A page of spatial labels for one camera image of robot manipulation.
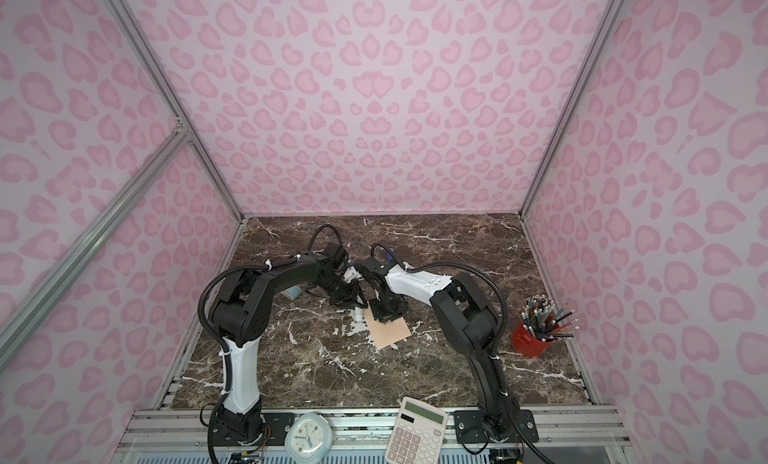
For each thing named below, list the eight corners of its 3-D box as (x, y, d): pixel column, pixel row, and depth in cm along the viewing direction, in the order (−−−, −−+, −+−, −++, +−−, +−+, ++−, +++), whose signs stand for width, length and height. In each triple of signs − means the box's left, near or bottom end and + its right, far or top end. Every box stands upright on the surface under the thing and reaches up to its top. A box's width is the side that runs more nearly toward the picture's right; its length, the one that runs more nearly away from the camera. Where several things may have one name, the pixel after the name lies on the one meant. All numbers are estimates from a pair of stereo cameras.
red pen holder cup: (517, 361, 85) (541, 335, 71) (508, 325, 92) (528, 294, 78) (555, 361, 85) (587, 335, 71) (543, 325, 92) (570, 294, 78)
